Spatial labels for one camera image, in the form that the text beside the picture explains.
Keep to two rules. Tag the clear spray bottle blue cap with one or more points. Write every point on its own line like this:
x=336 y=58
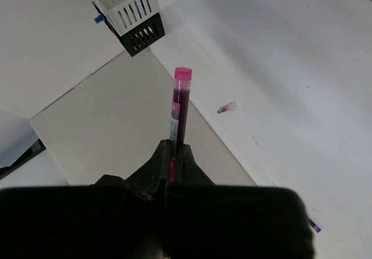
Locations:
x=99 y=18

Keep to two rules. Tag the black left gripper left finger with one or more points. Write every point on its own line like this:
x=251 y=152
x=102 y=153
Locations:
x=112 y=218

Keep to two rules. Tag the red gel pen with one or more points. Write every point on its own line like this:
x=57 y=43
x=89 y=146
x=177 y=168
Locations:
x=228 y=107
x=179 y=111

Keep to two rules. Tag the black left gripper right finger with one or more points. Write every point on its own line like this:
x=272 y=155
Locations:
x=204 y=220

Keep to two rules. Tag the white mesh organizer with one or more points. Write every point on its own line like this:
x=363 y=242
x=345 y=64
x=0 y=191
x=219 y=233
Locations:
x=125 y=15

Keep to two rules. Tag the dark purple gel pen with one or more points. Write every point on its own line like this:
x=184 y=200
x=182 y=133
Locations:
x=316 y=228

